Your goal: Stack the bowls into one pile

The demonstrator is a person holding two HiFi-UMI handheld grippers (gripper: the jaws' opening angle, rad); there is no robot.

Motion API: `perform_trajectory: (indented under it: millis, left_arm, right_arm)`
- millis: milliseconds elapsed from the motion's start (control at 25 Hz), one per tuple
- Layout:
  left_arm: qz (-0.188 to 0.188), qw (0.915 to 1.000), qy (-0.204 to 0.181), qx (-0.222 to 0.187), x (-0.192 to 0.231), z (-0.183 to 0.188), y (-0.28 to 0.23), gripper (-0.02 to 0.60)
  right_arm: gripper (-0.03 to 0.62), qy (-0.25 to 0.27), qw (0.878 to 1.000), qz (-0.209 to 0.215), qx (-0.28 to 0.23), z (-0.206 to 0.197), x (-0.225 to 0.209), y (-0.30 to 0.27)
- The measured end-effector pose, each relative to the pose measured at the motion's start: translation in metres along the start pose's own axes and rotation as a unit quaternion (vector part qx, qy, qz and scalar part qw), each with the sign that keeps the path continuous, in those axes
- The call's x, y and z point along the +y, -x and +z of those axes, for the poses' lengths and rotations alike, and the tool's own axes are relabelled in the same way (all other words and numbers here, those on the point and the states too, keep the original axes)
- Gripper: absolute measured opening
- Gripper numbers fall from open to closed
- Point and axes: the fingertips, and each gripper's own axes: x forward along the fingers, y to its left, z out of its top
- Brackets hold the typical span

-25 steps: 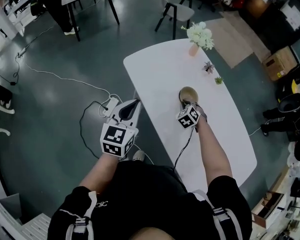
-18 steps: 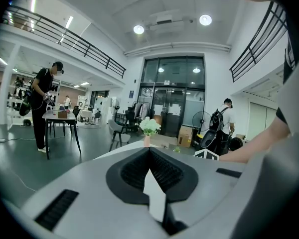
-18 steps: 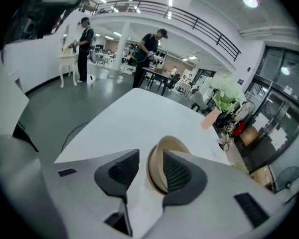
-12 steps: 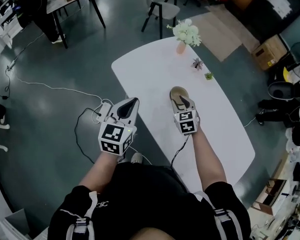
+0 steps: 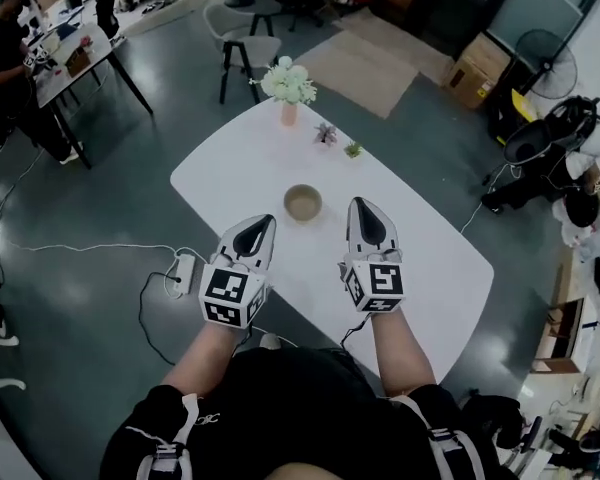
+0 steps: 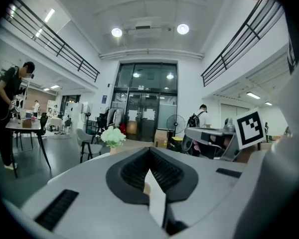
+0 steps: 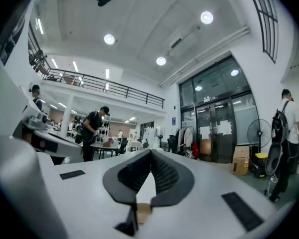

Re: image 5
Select person's left forearm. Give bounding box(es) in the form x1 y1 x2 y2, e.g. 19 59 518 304
162 317 254 399

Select small wooden box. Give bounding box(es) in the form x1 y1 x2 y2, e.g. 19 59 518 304
65 45 92 78

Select person's black shirt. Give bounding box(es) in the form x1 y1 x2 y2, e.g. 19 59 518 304
99 345 506 480

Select black standing fan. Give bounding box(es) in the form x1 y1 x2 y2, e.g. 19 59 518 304
514 28 579 102

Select grey shoulder strap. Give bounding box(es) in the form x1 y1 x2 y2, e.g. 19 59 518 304
124 395 201 480
389 396 486 480

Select beige rug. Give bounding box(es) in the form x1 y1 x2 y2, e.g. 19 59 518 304
332 7 456 87
292 30 421 119

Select white flower bouquet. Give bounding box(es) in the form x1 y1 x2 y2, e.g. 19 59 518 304
248 55 317 107

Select black office chair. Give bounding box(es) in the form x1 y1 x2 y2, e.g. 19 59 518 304
459 390 546 469

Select white floor cable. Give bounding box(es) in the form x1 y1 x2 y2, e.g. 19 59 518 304
0 147 181 259
459 165 511 234

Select cardboard box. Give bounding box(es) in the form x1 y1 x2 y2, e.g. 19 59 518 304
439 32 511 112

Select black floor cable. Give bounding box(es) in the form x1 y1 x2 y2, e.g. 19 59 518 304
138 271 181 367

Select low wooden cabinet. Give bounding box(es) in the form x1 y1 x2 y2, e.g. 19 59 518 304
529 295 589 374

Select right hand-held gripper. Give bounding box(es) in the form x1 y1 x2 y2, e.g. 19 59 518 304
337 197 406 314

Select grey chair with black legs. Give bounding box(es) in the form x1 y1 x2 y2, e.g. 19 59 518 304
203 3 284 105

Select grey side table black legs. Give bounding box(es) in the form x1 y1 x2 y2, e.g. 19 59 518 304
27 22 155 169

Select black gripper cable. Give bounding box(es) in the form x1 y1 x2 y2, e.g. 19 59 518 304
340 312 374 349

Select small purple potted plant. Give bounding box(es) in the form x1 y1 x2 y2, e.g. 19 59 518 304
313 122 339 147

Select white power strip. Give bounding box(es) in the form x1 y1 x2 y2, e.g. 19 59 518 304
172 252 197 297

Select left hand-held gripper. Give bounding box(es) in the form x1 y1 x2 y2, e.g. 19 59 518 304
198 214 277 329

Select person's right forearm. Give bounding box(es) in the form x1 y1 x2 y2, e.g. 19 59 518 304
369 312 439 399

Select black bin with yellow lid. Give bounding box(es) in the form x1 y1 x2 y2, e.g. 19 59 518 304
487 87 539 144

